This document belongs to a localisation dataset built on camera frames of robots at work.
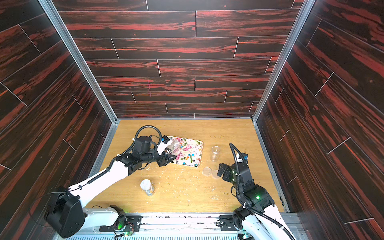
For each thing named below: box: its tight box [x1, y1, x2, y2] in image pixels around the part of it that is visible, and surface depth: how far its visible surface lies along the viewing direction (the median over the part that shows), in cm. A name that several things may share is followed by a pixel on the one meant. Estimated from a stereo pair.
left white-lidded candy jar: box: [140, 179, 155, 197], surface depth 78 cm
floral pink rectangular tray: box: [169, 136, 204, 168], surface depth 101 cm
